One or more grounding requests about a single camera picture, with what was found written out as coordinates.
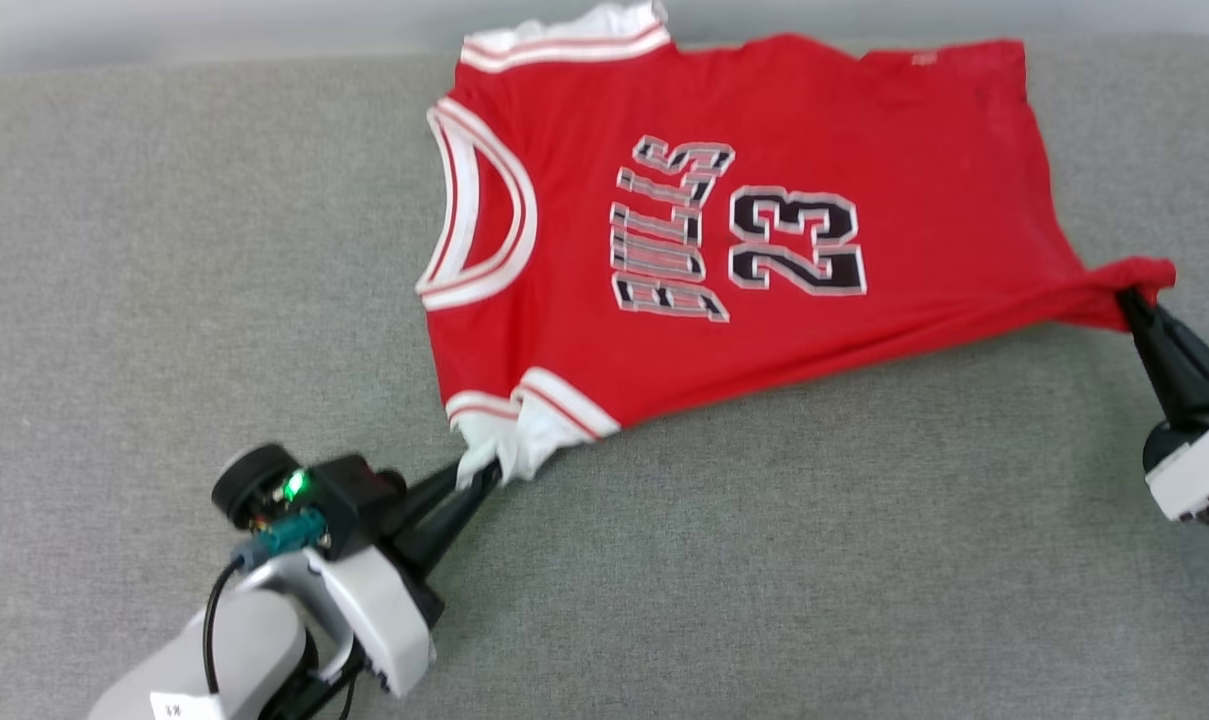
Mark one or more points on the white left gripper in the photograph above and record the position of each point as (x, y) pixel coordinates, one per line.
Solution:
(384, 620)

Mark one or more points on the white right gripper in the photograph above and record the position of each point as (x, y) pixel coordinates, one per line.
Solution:
(1204, 470)

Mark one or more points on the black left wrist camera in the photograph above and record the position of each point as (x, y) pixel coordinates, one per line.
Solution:
(349, 500)

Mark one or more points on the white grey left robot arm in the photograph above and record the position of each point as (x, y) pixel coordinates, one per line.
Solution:
(254, 640)

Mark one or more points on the red basketball jersey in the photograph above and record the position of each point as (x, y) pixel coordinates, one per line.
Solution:
(864, 130)

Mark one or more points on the grey fabric sofa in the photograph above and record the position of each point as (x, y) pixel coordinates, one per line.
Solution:
(114, 250)

